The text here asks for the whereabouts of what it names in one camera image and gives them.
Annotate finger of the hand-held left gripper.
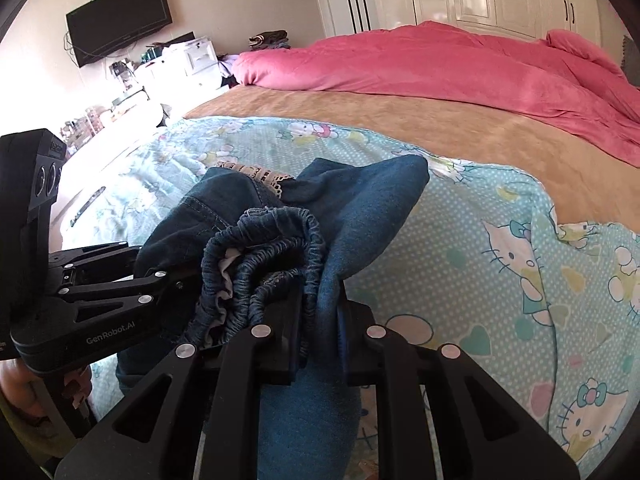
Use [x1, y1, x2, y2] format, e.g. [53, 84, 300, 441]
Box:
[55, 266, 202, 325]
[48, 241, 144, 287]

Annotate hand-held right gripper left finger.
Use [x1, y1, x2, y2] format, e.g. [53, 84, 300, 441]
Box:
[55, 292, 308, 480]

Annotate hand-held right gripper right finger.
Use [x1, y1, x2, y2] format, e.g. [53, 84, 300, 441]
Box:
[340, 287, 581, 480]

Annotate blue denim pants lace cuffs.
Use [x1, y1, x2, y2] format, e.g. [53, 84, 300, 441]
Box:
[115, 155, 432, 480]

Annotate person's left hand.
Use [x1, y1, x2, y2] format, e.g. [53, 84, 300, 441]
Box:
[0, 357, 95, 418]

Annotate dark slim strip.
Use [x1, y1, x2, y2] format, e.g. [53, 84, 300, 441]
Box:
[70, 186, 107, 227]

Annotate desk with cosmetic bottles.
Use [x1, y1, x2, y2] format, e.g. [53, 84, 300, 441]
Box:
[59, 104, 108, 157]

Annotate light blue cartoon printed blanket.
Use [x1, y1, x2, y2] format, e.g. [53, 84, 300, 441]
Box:
[60, 116, 640, 466]

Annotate white dresser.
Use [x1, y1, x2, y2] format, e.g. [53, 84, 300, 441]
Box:
[132, 60, 232, 111]

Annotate white drawer box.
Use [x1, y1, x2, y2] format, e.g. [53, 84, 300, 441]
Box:
[167, 35, 221, 78]

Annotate purple and white clothes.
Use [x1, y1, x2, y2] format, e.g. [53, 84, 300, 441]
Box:
[217, 55, 242, 89]

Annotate pile of folded clothes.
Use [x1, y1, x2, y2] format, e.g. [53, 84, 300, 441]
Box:
[248, 30, 292, 52]

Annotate pink duvet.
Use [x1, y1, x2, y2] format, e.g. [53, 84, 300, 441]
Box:
[232, 20, 640, 167]

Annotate black white striped hanging garment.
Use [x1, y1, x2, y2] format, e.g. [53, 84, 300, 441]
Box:
[346, 0, 377, 34]

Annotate grey cushion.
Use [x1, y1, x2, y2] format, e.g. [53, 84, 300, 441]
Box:
[621, 35, 640, 81]

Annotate black television cable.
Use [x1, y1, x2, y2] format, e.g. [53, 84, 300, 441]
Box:
[62, 30, 82, 68]

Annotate black wall television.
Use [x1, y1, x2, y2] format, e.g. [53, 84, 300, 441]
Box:
[65, 0, 173, 68]

